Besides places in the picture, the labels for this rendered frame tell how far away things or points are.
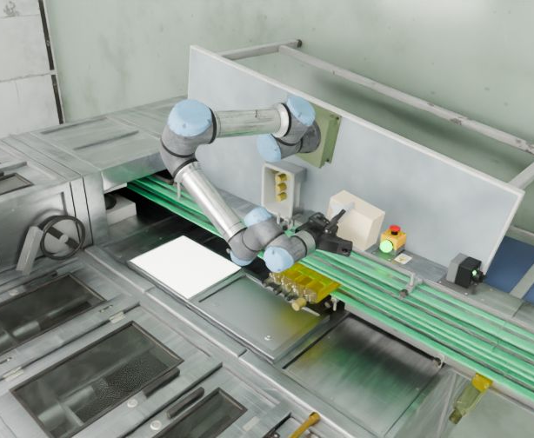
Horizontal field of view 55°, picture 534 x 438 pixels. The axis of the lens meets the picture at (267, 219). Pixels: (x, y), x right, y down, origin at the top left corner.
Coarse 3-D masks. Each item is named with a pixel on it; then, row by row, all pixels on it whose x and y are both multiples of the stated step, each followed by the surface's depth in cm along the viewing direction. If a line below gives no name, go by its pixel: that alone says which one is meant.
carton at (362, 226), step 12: (348, 192) 168; (360, 204) 163; (348, 216) 162; (360, 216) 159; (372, 216) 158; (348, 228) 164; (360, 228) 161; (372, 228) 159; (360, 240) 162; (372, 240) 165
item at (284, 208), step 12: (264, 168) 222; (276, 168) 217; (264, 180) 226; (288, 180) 225; (264, 192) 229; (276, 192) 233; (288, 192) 227; (264, 204) 231; (276, 204) 233; (288, 204) 230; (288, 216) 223
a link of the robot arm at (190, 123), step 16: (176, 112) 150; (192, 112) 152; (208, 112) 154; (224, 112) 161; (240, 112) 164; (256, 112) 167; (272, 112) 171; (288, 112) 172; (304, 112) 174; (176, 128) 151; (192, 128) 149; (208, 128) 154; (224, 128) 160; (240, 128) 163; (256, 128) 167; (272, 128) 171; (288, 128) 173; (304, 128) 177; (176, 144) 155; (192, 144) 156
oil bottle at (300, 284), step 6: (312, 270) 206; (306, 276) 202; (312, 276) 202; (318, 276) 202; (294, 282) 199; (300, 282) 198; (306, 282) 199; (294, 288) 197; (300, 288) 196; (300, 294) 197
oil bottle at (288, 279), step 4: (296, 268) 207; (300, 268) 208; (304, 268) 208; (308, 268) 208; (292, 272) 205; (296, 272) 205; (300, 272) 205; (304, 272) 205; (284, 276) 202; (288, 276) 202; (292, 276) 202; (296, 276) 202; (300, 276) 203; (284, 280) 201; (288, 280) 200; (292, 280) 200; (296, 280) 201; (288, 284) 200; (288, 288) 200
